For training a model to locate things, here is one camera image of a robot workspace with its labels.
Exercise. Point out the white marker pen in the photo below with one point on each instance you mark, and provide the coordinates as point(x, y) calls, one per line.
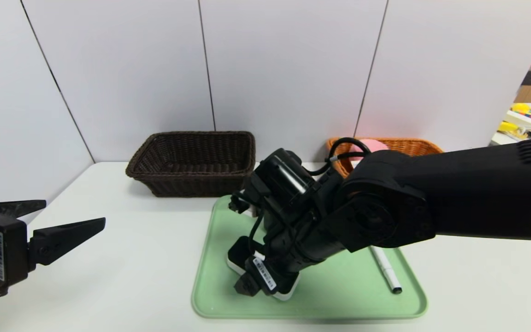
point(390, 276)

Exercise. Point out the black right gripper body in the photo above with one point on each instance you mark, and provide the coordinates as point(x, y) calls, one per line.
point(263, 273)

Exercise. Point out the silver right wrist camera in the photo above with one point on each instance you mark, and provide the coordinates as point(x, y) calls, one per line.
point(250, 212)

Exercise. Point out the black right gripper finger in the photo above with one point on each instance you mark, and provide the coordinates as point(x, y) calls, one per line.
point(247, 285)

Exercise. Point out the dark brown wicker basket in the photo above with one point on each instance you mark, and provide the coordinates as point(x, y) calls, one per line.
point(191, 180)

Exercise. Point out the orange wicker basket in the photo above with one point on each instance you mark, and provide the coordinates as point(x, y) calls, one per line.
point(413, 146)

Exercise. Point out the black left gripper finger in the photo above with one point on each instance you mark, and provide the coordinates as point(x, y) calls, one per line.
point(21, 207)
point(58, 240)

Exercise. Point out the yellow toy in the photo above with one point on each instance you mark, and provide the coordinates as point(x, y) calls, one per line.
point(522, 109)

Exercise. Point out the white side table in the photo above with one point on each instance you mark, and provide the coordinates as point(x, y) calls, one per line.
point(530, 125)

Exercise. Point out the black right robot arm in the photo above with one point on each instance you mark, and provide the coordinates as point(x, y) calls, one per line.
point(454, 193)

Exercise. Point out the light green plastic tray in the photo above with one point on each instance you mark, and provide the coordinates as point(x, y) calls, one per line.
point(339, 295)

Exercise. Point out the pink plush peach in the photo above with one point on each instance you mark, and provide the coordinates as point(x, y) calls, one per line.
point(376, 145)

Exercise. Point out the yellow packet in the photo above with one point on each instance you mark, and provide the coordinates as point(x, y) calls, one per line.
point(507, 127)

